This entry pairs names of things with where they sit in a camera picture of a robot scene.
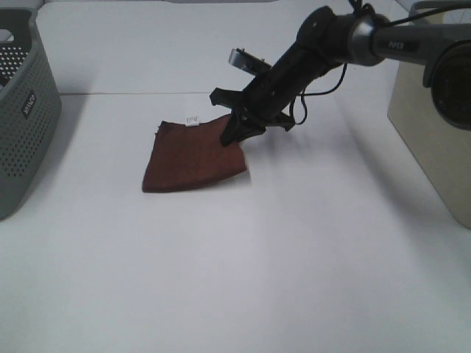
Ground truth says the beige plastic basket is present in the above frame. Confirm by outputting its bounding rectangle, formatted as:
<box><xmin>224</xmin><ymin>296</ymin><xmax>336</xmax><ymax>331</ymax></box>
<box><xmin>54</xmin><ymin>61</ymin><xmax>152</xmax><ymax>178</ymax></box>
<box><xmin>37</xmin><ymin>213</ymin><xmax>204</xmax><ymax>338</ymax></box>
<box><xmin>375</xmin><ymin>1</ymin><xmax>470</xmax><ymax>227</ymax></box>

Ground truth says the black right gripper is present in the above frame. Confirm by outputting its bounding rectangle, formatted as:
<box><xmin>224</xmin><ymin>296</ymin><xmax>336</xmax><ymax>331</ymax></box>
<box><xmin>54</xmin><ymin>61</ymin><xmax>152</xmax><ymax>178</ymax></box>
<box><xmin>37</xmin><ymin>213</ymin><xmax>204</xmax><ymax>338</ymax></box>
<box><xmin>210</xmin><ymin>39</ymin><xmax>344</xmax><ymax>146</ymax></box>

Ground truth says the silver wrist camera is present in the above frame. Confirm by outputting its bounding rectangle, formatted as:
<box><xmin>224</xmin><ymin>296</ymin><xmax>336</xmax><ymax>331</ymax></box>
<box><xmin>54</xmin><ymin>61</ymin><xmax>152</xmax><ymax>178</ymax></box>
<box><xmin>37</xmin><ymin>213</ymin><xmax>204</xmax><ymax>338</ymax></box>
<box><xmin>228</xmin><ymin>49</ymin><xmax>272</xmax><ymax>76</ymax></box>

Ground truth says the grey perforated plastic basket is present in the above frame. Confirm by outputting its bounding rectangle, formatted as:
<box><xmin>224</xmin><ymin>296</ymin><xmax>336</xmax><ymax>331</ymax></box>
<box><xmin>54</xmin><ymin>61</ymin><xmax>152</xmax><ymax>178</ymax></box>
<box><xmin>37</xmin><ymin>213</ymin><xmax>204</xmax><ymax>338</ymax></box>
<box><xmin>1</xmin><ymin>7</ymin><xmax>62</xmax><ymax>218</ymax></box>

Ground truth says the brown towel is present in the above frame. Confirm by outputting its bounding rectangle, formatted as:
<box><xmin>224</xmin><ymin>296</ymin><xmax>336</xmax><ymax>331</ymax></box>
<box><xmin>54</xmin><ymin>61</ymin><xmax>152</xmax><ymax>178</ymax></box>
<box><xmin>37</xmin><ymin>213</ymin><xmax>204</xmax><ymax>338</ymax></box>
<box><xmin>142</xmin><ymin>115</ymin><xmax>247</xmax><ymax>193</ymax></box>

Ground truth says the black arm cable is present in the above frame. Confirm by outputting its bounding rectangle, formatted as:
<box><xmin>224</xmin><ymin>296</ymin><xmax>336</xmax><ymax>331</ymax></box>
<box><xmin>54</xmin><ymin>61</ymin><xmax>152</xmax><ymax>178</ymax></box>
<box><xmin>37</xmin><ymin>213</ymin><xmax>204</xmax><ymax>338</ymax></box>
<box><xmin>288</xmin><ymin>62</ymin><xmax>348</xmax><ymax>126</ymax></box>

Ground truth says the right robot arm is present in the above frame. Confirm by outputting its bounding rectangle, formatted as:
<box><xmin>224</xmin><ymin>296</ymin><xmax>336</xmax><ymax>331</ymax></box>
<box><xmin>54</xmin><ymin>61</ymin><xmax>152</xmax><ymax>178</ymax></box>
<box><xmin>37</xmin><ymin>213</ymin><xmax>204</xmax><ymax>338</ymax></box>
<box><xmin>210</xmin><ymin>4</ymin><xmax>470</xmax><ymax>146</ymax></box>

